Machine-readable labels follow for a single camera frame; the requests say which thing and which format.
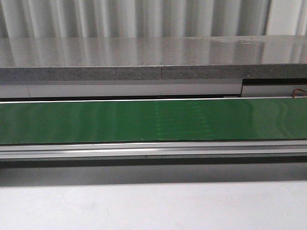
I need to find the green conveyor belt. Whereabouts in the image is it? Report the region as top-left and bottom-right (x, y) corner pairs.
(0, 98), (307, 145)

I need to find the white pleated curtain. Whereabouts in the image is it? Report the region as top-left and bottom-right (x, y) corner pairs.
(0, 0), (307, 38)

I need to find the red wire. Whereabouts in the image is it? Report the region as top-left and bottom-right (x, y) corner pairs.
(291, 88), (307, 98)

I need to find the aluminium conveyor front rail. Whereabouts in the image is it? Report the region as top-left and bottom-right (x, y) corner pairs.
(0, 140), (307, 159)

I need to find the white conveyor back rail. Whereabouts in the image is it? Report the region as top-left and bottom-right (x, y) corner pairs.
(0, 78), (307, 99)

